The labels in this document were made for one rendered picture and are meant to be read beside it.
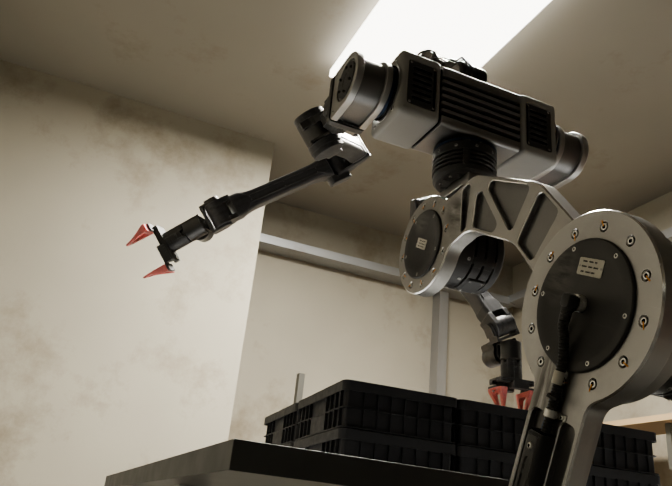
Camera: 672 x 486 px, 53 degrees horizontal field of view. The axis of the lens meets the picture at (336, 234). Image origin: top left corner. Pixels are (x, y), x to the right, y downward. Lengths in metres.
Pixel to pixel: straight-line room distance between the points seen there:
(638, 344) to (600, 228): 0.16
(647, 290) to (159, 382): 3.04
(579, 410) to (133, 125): 3.48
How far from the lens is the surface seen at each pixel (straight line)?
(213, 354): 3.69
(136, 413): 3.58
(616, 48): 3.48
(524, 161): 1.52
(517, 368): 1.89
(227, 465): 0.94
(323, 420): 1.73
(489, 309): 1.91
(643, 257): 0.82
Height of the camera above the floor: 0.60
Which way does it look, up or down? 24 degrees up
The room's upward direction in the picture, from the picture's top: 6 degrees clockwise
